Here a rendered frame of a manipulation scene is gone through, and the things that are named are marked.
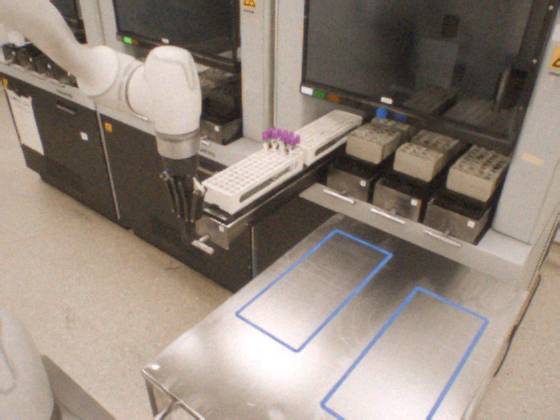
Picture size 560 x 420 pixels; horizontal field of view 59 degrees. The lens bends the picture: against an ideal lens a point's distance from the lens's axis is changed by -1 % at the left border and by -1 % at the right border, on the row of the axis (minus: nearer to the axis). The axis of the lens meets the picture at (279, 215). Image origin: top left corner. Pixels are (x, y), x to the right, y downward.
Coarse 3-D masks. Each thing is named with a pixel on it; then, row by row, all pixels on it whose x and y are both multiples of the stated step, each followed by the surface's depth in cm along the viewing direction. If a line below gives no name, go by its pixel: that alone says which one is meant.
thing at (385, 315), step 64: (320, 256) 105; (384, 256) 106; (256, 320) 90; (320, 320) 90; (384, 320) 90; (448, 320) 90; (512, 320) 91; (192, 384) 78; (256, 384) 78; (320, 384) 79; (384, 384) 79; (448, 384) 79
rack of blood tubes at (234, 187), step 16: (256, 160) 131; (272, 160) 131; (288, 160) 131; (224, 176) 124; (240, 176) 125; (256, 176) 124; (272, 176) 127; (288, 176) 133; (208, 192) 120; (224, 192) 117; (240, 192) 118; (256, 192) 128; (224, 208) 119; (240, 208) 121
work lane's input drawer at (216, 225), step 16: (320, 160) 142; (304, 176) 136; (320, 176) 144; (272, 192) 128; (288, 192) 132; (208, 208) 120; (256, 208) 123; (272, 208) 129; (208, 224) 120; (224, 224) 117; (240, 224) 120; (224, 240) 119
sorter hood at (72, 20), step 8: (48, 0) 206; (56, 0) 203; (64, 0) 199; (72, 0) 195; (56, 8) 205; (64, 8) 202; (72, 8) 198; (64, 16) 204; (72, 16) 201; (72, 24) 201; (80, 24) 200
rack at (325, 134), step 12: (324, 120) 153; (336, 120) 154; (348, 120) 154; (360, 120) 155; (300, 132) 146; (312, 132) 146; (324, 132) 146; (336, 132) 146; (348, 132) 156; (300, 144) 139; (312, 144) 140; (324, 144) 152; (336, 144) 148; (312, 156) 139
